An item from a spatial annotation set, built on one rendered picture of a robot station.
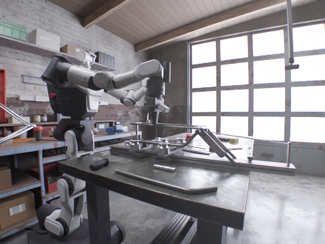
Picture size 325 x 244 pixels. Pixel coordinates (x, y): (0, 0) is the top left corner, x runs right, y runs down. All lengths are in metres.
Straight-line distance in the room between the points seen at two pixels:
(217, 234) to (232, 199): 0.16
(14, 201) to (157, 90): 1.68
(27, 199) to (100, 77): 1.53
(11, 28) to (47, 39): 0.41
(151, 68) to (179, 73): 3.38
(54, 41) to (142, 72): 2.05
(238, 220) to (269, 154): 3.41
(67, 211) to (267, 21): 4.18
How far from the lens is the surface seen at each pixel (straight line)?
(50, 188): 2.08
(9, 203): 2.01
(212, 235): 0.61
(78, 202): 1.45
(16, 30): 2.52
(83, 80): 0.90
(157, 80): 0.77
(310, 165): 3.96
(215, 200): 0.47
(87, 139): 1.16
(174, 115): 4.06
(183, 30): 3.73
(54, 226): 1.52
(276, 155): 3.83
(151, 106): 0.74
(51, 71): 0.98
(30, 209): 2.11
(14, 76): 2.67
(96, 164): 0.70
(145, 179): 0.56
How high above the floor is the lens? 1.09
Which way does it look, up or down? 2 degrees down
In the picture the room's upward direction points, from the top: straight up
